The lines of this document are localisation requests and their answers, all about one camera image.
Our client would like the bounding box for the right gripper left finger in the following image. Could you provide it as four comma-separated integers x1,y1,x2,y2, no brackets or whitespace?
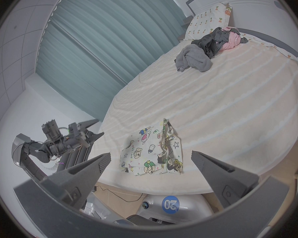
40,152,112,207

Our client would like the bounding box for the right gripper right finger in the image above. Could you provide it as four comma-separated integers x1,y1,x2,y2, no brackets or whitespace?
191,150,260,209

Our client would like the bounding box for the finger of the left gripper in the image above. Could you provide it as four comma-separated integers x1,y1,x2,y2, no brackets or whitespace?
77,119,100,133
87,132,105,145

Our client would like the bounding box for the white printed pyjama top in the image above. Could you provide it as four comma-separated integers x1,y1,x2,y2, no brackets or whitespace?
119,118,184,176

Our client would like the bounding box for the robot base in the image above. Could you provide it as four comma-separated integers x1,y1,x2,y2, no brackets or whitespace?
81,192,213,229

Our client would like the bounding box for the pile of clothes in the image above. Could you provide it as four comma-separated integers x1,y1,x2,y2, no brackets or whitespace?
191,26,249,58

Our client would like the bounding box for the black ribbed panel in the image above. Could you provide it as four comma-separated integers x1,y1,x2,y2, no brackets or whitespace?
61,130,96,169

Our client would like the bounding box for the bed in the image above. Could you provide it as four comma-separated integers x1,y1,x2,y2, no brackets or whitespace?
91,0,298,195

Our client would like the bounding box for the blue-green curtain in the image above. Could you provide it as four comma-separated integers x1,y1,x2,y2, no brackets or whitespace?
35,0,189,121

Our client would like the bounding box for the grey garment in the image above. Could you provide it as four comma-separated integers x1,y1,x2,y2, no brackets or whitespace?
174,44,213,72

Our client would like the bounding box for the grey bedside table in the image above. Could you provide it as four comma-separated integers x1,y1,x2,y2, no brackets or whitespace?
178,15,195,41

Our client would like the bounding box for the white printed pillow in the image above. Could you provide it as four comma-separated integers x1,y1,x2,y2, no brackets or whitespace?
184,2,232,41

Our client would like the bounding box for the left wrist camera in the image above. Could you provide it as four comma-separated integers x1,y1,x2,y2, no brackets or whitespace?
68,122,81,136

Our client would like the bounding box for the black cable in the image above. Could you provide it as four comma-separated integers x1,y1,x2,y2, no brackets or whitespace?
97,186,144,203

